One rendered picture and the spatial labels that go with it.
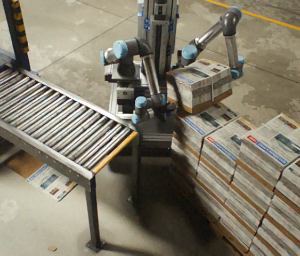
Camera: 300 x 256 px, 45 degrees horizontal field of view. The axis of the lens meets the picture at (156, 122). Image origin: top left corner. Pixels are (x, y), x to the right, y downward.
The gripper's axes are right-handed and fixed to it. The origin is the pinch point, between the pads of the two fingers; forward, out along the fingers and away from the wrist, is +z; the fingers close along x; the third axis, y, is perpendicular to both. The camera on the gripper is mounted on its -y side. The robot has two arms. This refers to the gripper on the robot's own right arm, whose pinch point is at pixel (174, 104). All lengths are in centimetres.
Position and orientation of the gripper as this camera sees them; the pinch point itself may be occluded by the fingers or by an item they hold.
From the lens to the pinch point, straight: 268.0
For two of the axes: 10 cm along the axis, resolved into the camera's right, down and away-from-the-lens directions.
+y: -1.1, -8.7, -4.8
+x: -5.8, -3.4, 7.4
